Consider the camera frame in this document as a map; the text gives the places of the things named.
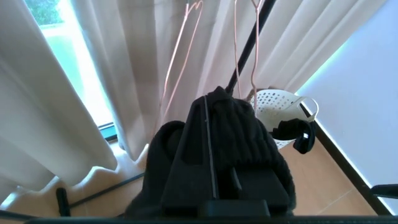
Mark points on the window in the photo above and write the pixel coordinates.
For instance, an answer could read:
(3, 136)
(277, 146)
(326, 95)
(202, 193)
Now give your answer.
(68, 62)

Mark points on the pink clothes hanger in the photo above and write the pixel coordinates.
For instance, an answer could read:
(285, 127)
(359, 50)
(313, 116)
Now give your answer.
(174, 62)
(257, 37)

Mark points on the white laundry basket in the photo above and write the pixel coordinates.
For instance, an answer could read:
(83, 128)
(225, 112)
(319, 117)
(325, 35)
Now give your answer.
(273, 102)

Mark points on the beige curtain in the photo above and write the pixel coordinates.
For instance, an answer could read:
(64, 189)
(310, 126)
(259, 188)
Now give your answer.
(37, 109)
(140, 62)

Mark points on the black shorts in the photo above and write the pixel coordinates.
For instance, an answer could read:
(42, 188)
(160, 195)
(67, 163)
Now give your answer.
(239, 133)

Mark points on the black clothes rack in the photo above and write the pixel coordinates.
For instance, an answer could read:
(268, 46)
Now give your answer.
(249, 46)

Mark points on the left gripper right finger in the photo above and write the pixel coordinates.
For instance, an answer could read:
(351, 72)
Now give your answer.
(264, 186)

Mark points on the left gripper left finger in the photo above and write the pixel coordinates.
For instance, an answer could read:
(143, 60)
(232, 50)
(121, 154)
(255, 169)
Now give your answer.
(189, 180)

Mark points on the black garment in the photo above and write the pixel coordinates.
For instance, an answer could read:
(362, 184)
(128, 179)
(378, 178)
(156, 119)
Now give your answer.
(295, 130)

